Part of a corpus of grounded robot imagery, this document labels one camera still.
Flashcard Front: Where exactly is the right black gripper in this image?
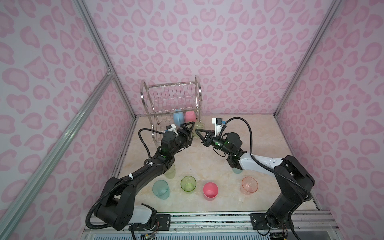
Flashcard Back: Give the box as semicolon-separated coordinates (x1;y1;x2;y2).
195;130;234;156

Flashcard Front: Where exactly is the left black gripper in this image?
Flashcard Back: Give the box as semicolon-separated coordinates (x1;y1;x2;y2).
170;121;194;158

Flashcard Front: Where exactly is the pink plastic cup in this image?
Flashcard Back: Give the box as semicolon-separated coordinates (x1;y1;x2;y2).
203;182;219;201
185;111;197;123

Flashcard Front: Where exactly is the green plastic cup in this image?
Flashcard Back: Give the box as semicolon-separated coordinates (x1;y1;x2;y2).
180;176;197;193
192;122;205;138

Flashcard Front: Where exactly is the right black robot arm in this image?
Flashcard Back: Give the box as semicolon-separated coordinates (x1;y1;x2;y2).
195;129;315;229

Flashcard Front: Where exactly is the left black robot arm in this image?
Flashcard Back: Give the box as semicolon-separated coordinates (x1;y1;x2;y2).
85;122;195;231

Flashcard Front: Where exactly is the yellow-green plastic cup left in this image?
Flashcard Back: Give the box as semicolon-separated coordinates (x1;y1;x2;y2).
164;164;176;179

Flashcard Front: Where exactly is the teal plastic cup right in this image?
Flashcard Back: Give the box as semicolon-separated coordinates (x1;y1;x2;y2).
233;168;243;174

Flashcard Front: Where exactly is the teal plastic cup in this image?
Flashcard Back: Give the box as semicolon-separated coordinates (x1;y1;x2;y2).
233;168;243;174
152;180;170;200

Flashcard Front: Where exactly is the teal plastic cup left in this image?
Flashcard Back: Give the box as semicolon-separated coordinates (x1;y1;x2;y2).
152;180;170;200

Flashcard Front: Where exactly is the clear peach plastic cup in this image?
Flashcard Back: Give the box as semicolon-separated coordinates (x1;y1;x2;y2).
241;177;259;195

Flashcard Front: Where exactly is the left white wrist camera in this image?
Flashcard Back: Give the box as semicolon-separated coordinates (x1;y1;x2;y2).
165;124;178;136

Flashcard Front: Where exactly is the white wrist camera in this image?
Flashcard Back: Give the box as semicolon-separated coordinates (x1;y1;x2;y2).
165;124;178;136
212;118;226;137

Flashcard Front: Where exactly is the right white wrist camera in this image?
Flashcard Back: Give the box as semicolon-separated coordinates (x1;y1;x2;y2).
212;118;226;137

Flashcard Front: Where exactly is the chrome wire dish rack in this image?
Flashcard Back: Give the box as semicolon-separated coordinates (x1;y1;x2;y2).
140;75;203;132

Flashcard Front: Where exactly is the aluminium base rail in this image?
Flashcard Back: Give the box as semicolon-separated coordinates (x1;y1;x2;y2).
81;210;344;240

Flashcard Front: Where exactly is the left aluminium frame beam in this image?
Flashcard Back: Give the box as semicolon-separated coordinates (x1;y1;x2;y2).
1;72;114;240

